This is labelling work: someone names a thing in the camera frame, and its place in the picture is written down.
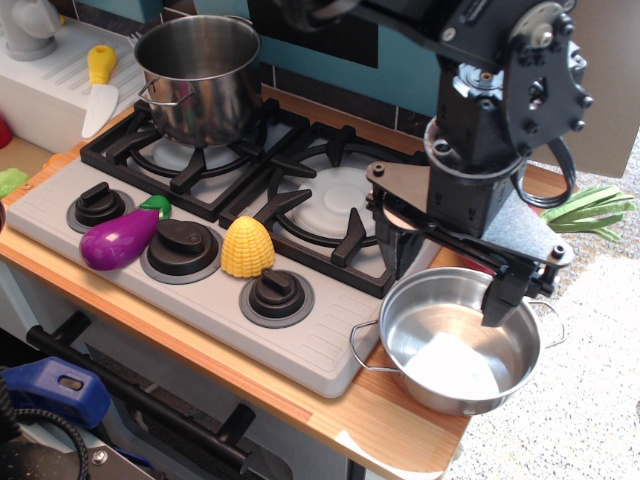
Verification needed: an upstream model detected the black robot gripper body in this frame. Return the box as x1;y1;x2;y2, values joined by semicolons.
366;161;573;295

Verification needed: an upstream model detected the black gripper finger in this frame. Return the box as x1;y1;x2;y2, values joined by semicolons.
374;207;424;280
481;274;526;327

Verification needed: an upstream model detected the small steel pot with handles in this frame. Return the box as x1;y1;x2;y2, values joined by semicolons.
371;267;566;415

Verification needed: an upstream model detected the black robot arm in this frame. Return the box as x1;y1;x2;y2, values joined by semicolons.
285;1;593;327

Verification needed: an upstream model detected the grey toy stove top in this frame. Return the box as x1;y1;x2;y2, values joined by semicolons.
5;107;441;400

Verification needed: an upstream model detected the right black stove knob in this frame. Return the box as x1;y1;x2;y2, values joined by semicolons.
239;268;315;329

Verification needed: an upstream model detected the black stove knob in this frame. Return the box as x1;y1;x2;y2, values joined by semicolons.
66;182;135;233
239;268;315;329
140;220;222;285

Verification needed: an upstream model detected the middle black stove knob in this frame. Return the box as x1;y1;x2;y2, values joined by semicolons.
140;220;222;285

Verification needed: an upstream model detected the tall steel stock pot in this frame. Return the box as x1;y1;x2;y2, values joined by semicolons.
134;15;262;148

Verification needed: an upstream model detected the left black stove knob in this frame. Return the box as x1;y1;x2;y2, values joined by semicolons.
66;182;135;233

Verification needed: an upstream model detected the green toy leafy vegetable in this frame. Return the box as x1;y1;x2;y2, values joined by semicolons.
540;185;637;243

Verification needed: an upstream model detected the right black burner grate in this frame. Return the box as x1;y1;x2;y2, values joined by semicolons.
219;123;426;298

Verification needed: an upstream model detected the black burner grate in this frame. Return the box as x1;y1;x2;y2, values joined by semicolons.
80;99;310;222
219;123;426;298

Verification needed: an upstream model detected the yellow toy corn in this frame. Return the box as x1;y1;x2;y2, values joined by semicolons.
221;216;275;278

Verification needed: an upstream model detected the left black burner grate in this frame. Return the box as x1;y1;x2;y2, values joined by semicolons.
80;99;310;222

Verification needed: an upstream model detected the purple toy eggplant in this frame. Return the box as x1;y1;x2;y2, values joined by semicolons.
79;195;172;271

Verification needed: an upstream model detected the white toy fork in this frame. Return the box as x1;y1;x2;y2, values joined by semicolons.
127;31;143;49

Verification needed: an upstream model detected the blue plastic clamp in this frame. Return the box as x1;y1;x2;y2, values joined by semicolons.
1;357;111;429

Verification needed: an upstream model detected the white toy sink unit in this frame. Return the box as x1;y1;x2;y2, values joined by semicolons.
1;19;144;153

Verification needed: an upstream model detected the green toy lettuce piece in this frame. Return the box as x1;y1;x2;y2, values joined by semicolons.
0;167;29;198

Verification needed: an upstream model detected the red toy item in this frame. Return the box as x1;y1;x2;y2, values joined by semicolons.
0;117;13;149

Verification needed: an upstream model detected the grey toy faucet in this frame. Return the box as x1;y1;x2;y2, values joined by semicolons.
1;0;62;61

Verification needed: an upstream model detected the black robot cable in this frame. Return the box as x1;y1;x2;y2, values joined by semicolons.
512;137;579;209

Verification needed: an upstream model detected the black oven door handle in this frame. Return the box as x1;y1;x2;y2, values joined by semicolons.
26;312;255;474

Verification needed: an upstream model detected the yellow handled toy knife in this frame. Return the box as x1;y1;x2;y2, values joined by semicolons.
81;44;119;139

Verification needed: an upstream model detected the black braided cable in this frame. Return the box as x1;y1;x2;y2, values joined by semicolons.
0;372;90;480

